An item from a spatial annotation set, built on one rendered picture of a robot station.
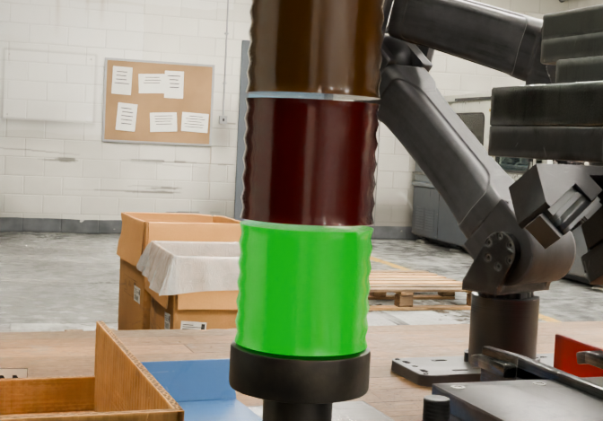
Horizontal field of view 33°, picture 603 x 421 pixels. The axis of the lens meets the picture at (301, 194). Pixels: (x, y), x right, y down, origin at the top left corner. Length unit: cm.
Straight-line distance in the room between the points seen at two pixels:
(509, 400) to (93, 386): 35
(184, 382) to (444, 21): 45
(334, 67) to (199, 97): 1120
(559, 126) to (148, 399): 27
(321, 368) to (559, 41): 32
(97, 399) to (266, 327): 49
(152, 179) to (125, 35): 159
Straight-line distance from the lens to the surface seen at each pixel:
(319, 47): 27
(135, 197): 1139
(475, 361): 64
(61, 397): 77
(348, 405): 75
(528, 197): 83
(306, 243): 27
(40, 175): 1128
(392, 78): 103
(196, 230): 459
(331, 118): 27
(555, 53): 56
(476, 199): 95
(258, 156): 28
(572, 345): 86
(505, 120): 53
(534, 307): 96
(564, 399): 54
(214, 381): 74
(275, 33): 28
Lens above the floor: 111
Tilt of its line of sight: 3 degrees down
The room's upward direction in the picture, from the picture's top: 3 degrees clockwise
